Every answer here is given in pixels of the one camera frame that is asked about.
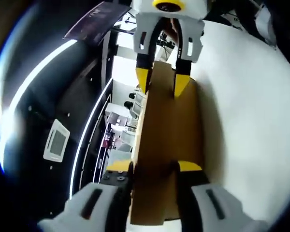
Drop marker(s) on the brown cardboard shoe box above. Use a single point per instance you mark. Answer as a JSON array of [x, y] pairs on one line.
[[164, 125]]

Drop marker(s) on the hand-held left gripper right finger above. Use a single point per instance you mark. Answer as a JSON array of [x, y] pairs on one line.
[[227, 212]]

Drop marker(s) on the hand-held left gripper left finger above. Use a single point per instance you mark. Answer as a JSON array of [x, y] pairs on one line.
[[70, 212]]

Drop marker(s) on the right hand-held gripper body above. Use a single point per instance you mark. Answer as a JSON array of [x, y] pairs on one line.
[[193, 10]]

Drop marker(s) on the ceiling light strip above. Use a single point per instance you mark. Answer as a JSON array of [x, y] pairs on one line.
[[26, 87], [87, 135]]

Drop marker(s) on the ceiling air conditioner unit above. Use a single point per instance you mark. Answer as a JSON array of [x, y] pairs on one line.
[[56, 140]]

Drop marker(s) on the dark hanging screen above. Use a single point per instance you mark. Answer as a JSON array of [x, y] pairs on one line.
[[94, 21]]

